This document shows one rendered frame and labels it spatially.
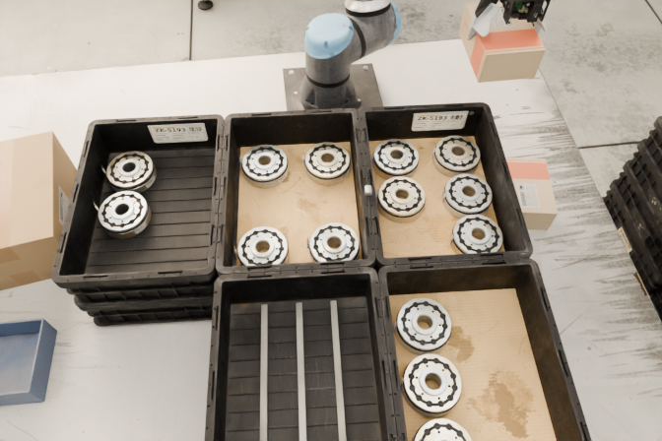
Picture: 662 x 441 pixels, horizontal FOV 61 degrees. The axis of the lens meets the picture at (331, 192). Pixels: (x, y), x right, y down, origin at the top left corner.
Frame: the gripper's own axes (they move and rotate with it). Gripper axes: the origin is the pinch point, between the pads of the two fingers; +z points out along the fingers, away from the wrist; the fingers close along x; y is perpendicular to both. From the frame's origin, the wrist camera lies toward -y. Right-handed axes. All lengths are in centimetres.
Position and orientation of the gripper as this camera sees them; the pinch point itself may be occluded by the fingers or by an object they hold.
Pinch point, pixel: (500, 34)
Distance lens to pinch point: 124.4
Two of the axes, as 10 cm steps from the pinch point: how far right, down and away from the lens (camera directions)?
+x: 9.9, -1.0, 0.7
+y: 1.2, 8.2, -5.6
